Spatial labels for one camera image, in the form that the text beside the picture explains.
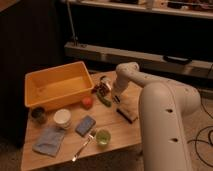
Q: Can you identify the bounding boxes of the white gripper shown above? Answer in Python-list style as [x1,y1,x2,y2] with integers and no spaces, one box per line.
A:
[111,80,128,104]

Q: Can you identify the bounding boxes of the wooden scrub brush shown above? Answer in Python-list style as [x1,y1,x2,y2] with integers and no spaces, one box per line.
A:
[116,105,138,124]

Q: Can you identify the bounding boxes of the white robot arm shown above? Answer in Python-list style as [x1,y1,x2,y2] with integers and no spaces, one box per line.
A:
[112,62,201,171]

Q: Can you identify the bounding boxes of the dark grapes toy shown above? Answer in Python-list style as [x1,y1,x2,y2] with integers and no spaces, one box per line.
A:
[92,81,111,96]

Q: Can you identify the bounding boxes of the green cucumber toy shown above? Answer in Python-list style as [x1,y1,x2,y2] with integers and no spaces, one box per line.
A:
[96,92,111,107]

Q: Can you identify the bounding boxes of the red apple toy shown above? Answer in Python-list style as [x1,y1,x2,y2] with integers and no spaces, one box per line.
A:
[82,97,93,109]

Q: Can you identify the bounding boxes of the blue sponge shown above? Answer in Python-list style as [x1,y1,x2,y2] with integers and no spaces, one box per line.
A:
[75,116,96,137]

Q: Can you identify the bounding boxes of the green cup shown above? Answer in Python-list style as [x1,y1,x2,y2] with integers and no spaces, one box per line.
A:
[96,129,111,146]

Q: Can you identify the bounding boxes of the metal stand pole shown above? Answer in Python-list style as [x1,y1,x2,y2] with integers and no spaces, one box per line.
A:
[66,0,78,46]

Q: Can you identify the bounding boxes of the silver fork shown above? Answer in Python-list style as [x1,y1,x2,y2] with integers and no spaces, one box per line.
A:
[72,130,97,162]

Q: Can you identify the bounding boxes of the yellow plastic bin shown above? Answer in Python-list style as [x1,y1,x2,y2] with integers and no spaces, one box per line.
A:
[24,61,94,111]

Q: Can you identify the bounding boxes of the dark small cup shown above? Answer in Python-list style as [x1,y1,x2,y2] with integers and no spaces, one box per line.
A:
[31,107,47,124]

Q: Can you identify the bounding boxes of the blue folded cloth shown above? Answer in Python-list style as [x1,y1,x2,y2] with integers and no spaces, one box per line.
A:
[32,126,65,157]

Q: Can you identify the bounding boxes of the grey metal rail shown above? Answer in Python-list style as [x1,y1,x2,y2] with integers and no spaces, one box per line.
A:
[64,42,213,80]

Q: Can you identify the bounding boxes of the black floor cables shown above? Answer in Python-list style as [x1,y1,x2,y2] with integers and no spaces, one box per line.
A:
[187,99,213,169]

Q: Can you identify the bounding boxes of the wall shelf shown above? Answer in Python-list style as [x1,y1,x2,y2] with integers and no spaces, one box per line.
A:
[60,0,213,19]

